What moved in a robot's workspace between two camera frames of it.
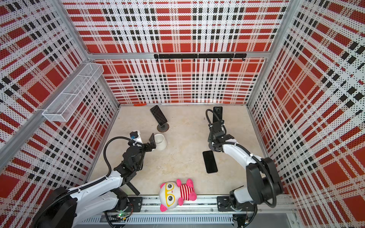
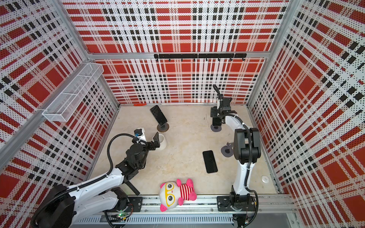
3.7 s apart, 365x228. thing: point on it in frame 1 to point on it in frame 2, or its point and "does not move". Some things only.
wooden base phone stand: [163, 128] does not move
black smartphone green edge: [158, 115] does not move
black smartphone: [209, 161] does not move
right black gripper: [210, 138] to [214, 111]
